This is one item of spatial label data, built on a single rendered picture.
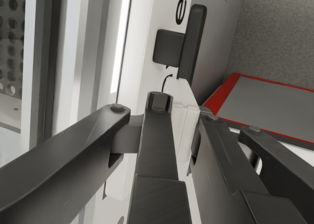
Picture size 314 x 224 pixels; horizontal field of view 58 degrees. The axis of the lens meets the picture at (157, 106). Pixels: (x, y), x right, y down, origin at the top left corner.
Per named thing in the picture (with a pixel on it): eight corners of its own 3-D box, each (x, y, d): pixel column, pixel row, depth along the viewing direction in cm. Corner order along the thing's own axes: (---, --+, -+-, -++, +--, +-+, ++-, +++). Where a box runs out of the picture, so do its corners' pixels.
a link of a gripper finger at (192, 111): (185, 106, 14) (201, 109, 14) (177, 77, 20) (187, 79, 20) (173, 162, 14) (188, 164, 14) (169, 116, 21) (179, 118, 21)
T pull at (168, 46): (209, 6, 22) (205, 4, 21) (189, 96, 25) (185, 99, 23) (166, -1, 23) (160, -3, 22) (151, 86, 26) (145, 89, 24)
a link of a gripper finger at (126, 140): (163, 162, 13) (96, 152, 12) (162, 122, 17) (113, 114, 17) (169, 132, 12) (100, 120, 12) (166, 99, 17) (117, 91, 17)
